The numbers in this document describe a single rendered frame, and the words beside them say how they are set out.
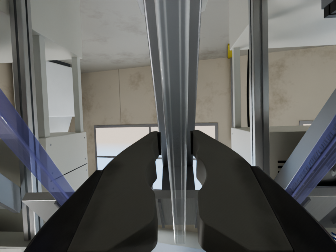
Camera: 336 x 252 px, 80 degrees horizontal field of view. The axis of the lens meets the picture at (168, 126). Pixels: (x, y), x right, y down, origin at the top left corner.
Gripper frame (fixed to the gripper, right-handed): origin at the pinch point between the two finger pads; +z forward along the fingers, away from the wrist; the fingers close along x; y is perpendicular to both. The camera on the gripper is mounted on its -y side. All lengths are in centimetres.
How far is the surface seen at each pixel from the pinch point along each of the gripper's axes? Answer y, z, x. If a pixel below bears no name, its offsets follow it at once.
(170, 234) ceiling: 327, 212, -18
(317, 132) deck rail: 13.0, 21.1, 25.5
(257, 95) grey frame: 14, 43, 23
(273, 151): 35, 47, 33
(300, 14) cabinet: -6, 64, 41
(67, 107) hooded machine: 111, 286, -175
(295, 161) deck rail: 22.2, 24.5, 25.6
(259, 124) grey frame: 21, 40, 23
